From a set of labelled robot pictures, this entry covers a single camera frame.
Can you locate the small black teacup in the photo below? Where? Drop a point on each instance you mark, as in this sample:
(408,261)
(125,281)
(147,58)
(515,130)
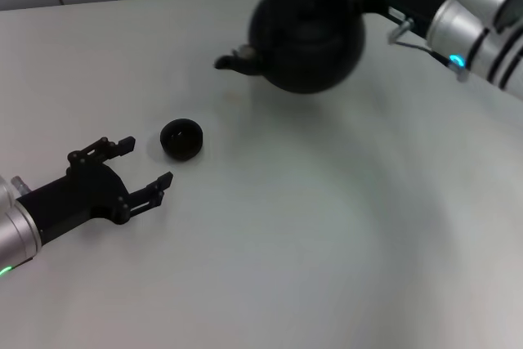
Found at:
(181,148)

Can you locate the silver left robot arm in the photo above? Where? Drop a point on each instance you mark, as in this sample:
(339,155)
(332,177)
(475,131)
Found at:
(16,234)

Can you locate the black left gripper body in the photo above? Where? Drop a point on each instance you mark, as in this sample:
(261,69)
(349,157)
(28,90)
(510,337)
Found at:
(86,195)

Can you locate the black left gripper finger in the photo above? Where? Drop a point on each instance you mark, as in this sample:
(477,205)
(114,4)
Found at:
(100,148)
(147,198)

